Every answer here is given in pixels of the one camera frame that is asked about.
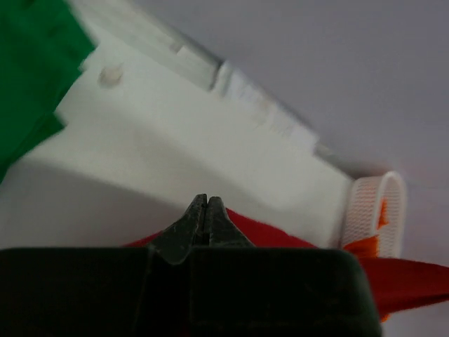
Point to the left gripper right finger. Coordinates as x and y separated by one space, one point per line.
237 289

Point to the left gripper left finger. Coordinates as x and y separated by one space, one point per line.
113 291

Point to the red t-shirt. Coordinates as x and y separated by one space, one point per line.
415 284

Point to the orange crumpled t-shirt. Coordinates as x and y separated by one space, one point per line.
367 251

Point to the white perforated plastic basket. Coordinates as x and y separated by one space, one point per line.
375 216

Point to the white paper sheet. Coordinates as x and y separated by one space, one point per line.
234 86

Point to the small white scrap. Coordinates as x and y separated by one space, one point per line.
111 76

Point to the green folded t-shirt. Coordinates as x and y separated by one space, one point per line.
43 46

